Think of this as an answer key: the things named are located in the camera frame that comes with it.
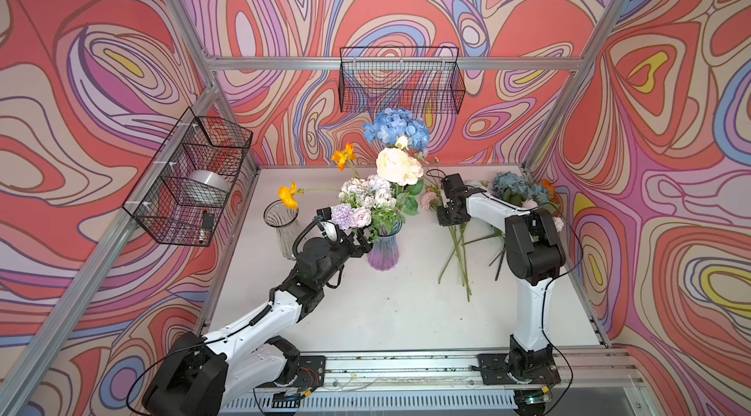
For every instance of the blue purple glass vase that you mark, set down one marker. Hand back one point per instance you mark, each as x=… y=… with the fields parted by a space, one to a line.
x=385 y=253

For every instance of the clear ribbed glass vase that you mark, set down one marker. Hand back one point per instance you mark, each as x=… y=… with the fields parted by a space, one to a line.
x=283 y=220

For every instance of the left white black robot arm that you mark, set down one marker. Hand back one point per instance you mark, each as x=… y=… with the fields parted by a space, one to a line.
x=200 y=374

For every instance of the white purple mixed bouquet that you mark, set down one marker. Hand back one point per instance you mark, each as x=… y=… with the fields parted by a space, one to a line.
x=369 y=204

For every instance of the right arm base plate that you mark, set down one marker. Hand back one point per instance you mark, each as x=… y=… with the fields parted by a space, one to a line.
x=517 y=368

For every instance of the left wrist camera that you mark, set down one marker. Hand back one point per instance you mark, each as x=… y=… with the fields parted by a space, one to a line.
x=327 y=227

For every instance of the teal white bouquet right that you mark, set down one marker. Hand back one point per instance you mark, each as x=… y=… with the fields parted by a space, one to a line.
x=518 y=191

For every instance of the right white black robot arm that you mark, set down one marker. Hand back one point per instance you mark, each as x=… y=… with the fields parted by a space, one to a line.
x=535 y=257

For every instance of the orange poppy flower stem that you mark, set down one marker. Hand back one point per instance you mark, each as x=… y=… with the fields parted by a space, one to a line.
x=289 y=194

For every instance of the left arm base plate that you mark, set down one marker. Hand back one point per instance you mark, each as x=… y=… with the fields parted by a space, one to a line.
x=305 y=373

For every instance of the black wire basket back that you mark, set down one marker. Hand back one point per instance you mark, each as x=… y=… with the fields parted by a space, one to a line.
x=425 y=80

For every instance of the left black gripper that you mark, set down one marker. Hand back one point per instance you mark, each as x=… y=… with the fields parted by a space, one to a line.
x=357 y=240

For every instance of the pink rose flower stem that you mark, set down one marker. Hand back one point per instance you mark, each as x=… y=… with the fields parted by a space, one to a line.
x=434 y=200

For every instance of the black wire basket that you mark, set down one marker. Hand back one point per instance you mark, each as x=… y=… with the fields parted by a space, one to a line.
x=166 y=204
x=425 y=80

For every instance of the white tape roll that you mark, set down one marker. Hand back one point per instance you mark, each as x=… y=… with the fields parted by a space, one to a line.
x=211 y=180

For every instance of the black wire basket left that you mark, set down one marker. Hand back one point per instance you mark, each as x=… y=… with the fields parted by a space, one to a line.
x=166 y=204

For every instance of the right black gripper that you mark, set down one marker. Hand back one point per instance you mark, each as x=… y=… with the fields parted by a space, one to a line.
x=450 y=201

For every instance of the cream rose flower stem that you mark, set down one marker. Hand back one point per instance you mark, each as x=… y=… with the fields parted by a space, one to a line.
x=403 y=172

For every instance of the blue hydrangea flower stem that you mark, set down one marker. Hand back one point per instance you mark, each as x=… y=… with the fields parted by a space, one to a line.
x=392 y=124

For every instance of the small black device in basket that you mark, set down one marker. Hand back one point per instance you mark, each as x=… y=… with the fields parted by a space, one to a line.
x=207 y=221

